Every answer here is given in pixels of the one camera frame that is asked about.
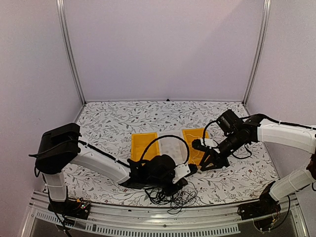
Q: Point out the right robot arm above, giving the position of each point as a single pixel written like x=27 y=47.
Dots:
x=261 y=128

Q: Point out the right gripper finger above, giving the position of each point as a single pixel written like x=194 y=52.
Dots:
x=211 y=166
x=205 y=159

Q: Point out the yellow bin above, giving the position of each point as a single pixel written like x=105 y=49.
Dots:
x=193 y=140
x=139 y=142

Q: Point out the left aluminium frame post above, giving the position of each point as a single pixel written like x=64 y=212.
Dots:
x=68 y=48

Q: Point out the right aluminium frame post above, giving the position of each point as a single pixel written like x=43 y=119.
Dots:
x=258 y=51

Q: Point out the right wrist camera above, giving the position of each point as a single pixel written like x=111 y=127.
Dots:
x=204 y=144

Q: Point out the right yellow bin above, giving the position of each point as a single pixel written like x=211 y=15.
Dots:
x=193 y=140

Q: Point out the clear plastic bin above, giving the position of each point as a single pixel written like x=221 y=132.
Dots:
x=174 y=148

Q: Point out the aluminium frame post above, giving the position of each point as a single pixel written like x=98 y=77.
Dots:
x=68 y=48
x=258 y=51

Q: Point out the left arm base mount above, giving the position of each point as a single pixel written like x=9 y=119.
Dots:
x=78 y=208

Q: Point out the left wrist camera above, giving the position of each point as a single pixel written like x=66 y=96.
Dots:
x=184 y=170

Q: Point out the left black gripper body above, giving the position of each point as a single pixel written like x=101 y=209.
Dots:
x=170 y=192

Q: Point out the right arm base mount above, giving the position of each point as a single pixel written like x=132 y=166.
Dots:
x=264 y=206

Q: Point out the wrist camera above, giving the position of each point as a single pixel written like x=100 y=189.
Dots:
x=204 y=144
x=184 y=170

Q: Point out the front aluminium rail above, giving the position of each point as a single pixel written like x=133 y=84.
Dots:
x=197 y=219

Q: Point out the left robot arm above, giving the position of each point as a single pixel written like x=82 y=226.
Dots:
x=64 y=145

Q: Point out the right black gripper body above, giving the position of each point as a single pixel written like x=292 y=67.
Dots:
x=218 y=159

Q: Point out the left yellow bin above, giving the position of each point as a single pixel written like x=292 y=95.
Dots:
x=139 y=142

